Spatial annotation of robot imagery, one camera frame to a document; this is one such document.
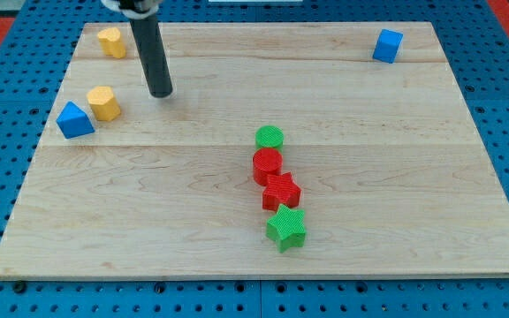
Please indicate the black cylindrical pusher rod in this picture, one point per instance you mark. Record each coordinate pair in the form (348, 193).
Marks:
(149, 44)

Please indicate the white rod mount collar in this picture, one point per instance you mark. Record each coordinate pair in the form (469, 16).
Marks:
(133, 9)

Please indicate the blue cube block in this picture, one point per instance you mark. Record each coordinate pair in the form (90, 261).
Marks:
(387, 46)

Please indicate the yellow heart block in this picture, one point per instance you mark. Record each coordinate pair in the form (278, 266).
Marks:
(111, 42)

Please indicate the yellow hexagon block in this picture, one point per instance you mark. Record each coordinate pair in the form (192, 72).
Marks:
(103, 103)

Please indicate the blue triangular prism block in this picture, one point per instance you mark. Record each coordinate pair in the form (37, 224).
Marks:
(73, 121)

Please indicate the green cylinder block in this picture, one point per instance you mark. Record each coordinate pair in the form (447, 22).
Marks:
(269, 136)

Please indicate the red cylinder block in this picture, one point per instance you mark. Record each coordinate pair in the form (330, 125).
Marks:
(266, 161)

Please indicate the light wooden board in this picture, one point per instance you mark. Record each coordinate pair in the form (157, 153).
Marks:
(306, 151)

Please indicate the red star block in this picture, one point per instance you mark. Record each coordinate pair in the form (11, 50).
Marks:
(280, 189)

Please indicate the green star block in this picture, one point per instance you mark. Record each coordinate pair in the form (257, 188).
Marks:
(287, 228)

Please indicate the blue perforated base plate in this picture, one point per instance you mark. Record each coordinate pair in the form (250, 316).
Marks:
(37, 39)

